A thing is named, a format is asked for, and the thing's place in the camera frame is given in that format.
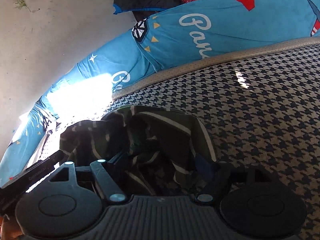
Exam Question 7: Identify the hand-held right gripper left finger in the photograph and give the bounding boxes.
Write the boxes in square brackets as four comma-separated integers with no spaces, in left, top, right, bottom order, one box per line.
[49,155,127,204]

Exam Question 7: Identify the person's left hand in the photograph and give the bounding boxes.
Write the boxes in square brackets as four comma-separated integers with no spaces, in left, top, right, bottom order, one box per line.
[0,215,24,240]

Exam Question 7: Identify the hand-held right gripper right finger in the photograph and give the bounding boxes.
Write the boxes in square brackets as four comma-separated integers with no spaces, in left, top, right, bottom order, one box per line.
[195,155,267,202]

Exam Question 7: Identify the blue printed quilt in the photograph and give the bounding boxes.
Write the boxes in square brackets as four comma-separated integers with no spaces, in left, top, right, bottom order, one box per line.
[0,0,320,188]

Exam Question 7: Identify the houndstooth woven mat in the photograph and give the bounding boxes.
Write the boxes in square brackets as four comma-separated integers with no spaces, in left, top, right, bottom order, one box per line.
[32,36,320,240]

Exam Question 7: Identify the green brown striped t-shirt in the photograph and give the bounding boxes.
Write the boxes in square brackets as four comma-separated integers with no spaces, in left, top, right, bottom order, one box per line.
[60,105,218,197]

